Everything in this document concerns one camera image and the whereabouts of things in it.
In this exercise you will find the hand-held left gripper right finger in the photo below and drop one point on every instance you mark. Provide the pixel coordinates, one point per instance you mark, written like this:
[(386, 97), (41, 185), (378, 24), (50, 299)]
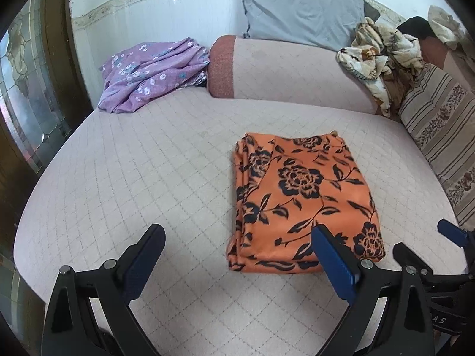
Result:
[(334, 257)]

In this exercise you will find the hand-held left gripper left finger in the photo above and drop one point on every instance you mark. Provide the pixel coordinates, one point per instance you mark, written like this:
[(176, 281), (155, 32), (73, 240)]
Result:
[(146, 254)]

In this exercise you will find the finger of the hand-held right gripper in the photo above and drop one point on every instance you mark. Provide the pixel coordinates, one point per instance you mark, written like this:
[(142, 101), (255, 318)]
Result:
[(408, 256), (452, 231)]

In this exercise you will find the orange floral blouse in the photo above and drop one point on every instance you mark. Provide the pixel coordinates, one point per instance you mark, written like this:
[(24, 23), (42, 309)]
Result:
[(297, 193)]

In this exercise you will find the striped floral pillow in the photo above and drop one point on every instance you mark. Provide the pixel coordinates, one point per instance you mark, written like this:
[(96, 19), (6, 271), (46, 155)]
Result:
[(434, 118)]

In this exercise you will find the brown cushion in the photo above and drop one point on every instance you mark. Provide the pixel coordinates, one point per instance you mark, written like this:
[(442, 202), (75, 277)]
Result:
[(441, 55)]

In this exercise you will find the purple floral cloth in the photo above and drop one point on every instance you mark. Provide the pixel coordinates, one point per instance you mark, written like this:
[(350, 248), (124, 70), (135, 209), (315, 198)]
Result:
[(148, 74)]

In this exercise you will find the cream floral blanket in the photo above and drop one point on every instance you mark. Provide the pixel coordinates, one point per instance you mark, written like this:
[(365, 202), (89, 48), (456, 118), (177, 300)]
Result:
[(374, 66)]

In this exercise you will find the pink bolster cushion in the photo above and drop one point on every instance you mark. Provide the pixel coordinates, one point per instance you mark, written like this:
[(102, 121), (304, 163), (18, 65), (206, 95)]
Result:
[(289, 74)]

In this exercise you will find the wooden stained glass door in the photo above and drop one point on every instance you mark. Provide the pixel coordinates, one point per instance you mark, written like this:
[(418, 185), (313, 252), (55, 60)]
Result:
[(29, 81)]

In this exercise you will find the black cloth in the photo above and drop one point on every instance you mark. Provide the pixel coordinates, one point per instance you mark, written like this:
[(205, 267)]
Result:
[(413, 26)]

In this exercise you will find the cream cloth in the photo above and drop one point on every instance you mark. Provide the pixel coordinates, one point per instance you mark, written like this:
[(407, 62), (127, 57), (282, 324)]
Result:
[(443, 22)]

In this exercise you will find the dark grey pillow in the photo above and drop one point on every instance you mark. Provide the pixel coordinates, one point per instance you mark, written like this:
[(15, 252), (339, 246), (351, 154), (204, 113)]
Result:
[(371, 11)]

